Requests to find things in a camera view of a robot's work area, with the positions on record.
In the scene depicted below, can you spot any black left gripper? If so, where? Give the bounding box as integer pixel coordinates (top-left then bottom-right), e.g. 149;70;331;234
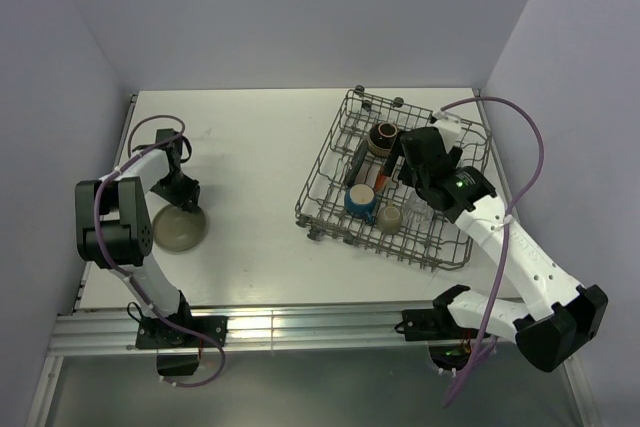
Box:
149;171;200;213

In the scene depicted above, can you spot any grey saucer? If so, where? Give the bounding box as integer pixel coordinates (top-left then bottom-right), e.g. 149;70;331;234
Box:
152;205;208;253

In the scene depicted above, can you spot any clear faceted glass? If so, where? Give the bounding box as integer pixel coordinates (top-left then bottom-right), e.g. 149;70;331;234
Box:
402;191;433;225

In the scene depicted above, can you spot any orange saucer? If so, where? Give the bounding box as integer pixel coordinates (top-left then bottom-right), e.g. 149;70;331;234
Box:
374;148;400;192

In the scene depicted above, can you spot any brown glazed bowl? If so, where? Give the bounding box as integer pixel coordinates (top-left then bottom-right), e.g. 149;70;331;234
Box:
367;122;399;158

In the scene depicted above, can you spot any dark teal cup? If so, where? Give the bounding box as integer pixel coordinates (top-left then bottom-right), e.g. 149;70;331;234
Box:
344;183;377;225

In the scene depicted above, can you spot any dark teal saucer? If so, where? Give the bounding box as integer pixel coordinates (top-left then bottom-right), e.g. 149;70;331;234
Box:
344;140;368;188

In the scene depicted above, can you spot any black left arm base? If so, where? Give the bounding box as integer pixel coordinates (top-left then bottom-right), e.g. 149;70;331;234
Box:
135;315;228;377

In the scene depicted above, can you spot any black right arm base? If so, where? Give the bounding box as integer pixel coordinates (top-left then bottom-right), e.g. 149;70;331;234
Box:
394;308;478;373

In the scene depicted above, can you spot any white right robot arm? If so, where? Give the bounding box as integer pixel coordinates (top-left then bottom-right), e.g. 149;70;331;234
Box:
398;125;608;372

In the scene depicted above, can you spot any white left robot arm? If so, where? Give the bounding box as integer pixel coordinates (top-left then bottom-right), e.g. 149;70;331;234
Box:
74;129;207;346

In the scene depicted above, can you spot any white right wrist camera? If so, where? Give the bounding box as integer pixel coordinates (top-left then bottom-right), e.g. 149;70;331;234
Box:
429;111;462;152

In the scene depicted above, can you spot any grey wire dish rack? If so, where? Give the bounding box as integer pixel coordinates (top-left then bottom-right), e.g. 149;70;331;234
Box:
295;85;472;271

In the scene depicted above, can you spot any aluminium mounting rail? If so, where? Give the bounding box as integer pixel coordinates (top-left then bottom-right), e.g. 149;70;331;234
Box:
47;302;431;357

